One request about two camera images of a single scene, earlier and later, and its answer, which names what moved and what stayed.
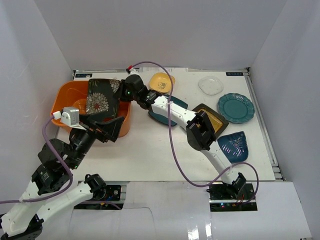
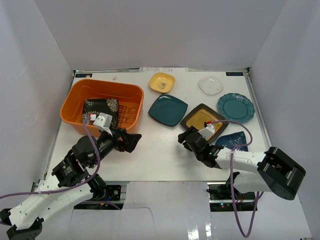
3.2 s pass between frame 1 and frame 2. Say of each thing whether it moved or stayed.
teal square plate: stayed
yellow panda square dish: stayed
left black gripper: moved
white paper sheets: stayed
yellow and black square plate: stayed
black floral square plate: moved
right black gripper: moved
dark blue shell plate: stayed
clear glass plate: stayed
